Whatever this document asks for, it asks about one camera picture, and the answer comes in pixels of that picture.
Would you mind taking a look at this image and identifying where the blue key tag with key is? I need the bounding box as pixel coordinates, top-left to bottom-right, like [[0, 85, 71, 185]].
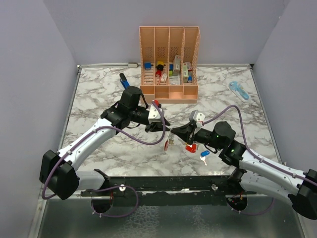
[[200, 150, 210, 166]]

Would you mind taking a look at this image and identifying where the aluminium frame rail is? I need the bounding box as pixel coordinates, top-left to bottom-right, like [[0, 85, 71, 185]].
[[38, 177, 302, 199]]

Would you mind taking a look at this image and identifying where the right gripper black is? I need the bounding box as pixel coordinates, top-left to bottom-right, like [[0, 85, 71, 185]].
[[171, 121, 223, 150]]

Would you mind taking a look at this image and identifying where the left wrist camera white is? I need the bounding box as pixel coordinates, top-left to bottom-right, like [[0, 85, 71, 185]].
[[148, 105, 162, 123]]

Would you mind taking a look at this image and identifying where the purple cable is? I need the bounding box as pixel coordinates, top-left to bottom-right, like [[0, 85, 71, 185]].
[[200, 105, 317, 216], [41, 100, 167, 218]]

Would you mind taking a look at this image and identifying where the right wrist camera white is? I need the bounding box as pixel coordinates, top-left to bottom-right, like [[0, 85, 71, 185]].
[[189, 110, 205, 128]]

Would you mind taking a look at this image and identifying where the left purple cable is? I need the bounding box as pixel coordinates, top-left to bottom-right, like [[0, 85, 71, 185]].
[[41, 100, 167, 218]]

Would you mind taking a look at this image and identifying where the white red box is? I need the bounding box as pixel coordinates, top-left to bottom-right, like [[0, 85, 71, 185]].
[[183, 61, 193, 83]]

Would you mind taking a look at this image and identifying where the green box in organizer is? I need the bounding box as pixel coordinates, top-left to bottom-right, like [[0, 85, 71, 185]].
[[168, 64, 173, 77]]

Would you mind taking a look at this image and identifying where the red key tag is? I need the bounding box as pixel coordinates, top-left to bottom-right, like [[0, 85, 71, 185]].
[[185, 143, 197, 153]]

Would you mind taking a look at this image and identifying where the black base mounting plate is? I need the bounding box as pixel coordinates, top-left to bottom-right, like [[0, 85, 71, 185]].
[[81, 176, 247, 206]]

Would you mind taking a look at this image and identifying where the blue black stapler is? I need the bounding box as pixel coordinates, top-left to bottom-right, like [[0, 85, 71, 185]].
[[119, 73, 130, 89]]

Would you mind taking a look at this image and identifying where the black red stamp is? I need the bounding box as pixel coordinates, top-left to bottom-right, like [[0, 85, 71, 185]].
[[155, 64, 164, 78]]

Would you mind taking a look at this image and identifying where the blue cube in organizer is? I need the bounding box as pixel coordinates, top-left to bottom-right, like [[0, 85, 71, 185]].
[[144, 62, 153, 70]]

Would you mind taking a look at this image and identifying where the packaged blue toothbrush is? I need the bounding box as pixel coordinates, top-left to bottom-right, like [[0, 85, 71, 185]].
[[228, 81, 251, 103]]

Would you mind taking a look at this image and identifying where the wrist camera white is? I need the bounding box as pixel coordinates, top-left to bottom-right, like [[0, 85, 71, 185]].
[[148, 105, 162, 123], [189, 110, 205, 128]]

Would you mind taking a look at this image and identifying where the peach desk organizer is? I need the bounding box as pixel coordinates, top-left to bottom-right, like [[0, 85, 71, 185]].
[[139, 26, 200, 104]]

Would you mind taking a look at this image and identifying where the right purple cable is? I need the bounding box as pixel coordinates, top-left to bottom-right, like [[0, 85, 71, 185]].
[[200, 105, 317, 216]]

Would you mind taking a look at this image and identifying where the tall grey box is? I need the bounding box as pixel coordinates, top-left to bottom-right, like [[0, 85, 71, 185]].
[[172, 55, 181, 76]]

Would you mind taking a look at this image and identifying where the white plug on rail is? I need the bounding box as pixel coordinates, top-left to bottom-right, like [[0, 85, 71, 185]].
[[127, 62, 139, 68]]

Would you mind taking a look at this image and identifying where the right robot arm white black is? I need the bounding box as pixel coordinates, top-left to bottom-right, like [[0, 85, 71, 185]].
[[171, 121, 317, 220]]

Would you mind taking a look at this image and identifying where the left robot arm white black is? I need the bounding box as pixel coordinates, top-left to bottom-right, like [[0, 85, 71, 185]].
[[39, 86, 170, 200]]

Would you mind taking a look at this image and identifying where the metal key holder red handle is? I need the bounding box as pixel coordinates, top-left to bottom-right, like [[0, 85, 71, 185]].
[[164, 133, 174, 151]]

